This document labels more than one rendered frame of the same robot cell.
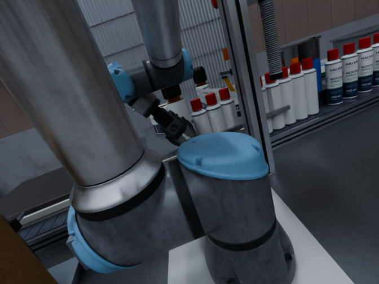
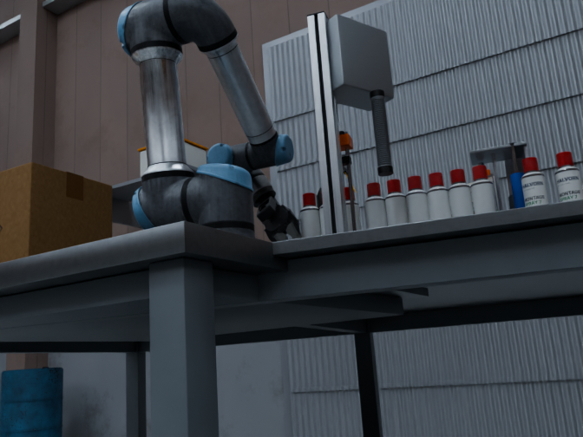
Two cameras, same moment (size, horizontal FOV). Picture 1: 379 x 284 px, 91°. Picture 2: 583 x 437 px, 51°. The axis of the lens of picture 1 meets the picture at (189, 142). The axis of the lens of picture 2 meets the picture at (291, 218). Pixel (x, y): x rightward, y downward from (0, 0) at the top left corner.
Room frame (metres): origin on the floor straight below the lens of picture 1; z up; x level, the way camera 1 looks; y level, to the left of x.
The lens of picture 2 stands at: (-0.79, -0.74, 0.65)
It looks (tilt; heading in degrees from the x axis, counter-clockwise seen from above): 14 degrees up; 28
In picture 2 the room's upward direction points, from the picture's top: 4 degrees counter-clockwise
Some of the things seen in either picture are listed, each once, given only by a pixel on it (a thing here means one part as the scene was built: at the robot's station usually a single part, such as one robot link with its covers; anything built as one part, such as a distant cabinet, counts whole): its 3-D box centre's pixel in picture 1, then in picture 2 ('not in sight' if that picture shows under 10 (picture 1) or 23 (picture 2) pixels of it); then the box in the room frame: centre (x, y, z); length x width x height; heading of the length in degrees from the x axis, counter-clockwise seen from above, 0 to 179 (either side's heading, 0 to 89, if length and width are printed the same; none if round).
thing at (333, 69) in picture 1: (333, 78); (536, 200); (0.69, -0.60, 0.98); 0.05 x 0.05 x 0.20
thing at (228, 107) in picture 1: (230, 118); (350, 226); (0.62, -0.16, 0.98); 0.05 x 0.05 x 0.20
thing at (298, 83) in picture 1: (297, 92); (462, 211); (0.66, -0.43, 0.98); 0.05 x 0.05 x 0.20
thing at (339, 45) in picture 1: (371, 39); not in sight; (1.95, -2.11, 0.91); 0.60 x 0.40 x 0.22; 91
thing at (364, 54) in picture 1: (364, 66); not in sight; (0.72, -0.75, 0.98); 0.05 x 0.05 x 0.20
